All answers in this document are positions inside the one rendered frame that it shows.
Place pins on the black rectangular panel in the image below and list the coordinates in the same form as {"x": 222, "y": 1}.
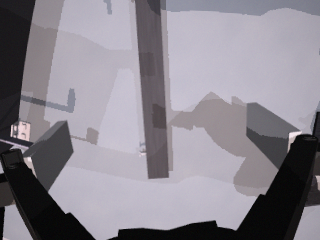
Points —
{"x": 15, "y": 22}

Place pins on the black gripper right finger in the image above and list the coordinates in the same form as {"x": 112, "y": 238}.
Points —
{"x": 276, "y": 215}

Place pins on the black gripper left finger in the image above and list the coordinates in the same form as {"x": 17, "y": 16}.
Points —
{"x": 45, "y": 159}

